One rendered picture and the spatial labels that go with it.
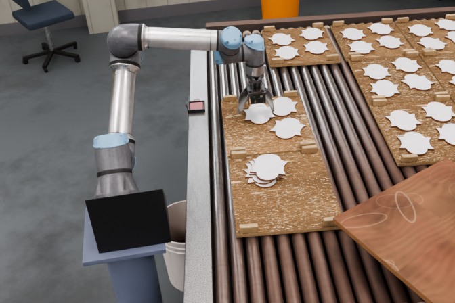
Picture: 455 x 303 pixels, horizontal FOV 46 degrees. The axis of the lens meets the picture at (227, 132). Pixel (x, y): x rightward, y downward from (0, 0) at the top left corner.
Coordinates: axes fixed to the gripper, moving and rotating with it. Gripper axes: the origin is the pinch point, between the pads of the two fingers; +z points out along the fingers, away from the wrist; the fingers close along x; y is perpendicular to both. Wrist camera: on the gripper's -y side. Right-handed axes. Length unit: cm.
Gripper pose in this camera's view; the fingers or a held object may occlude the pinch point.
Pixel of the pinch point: (255, 111)
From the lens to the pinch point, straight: 226.5
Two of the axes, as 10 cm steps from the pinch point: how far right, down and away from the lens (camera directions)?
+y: 0.8, 5.8, -8.1
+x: 10.0, -0.9, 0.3
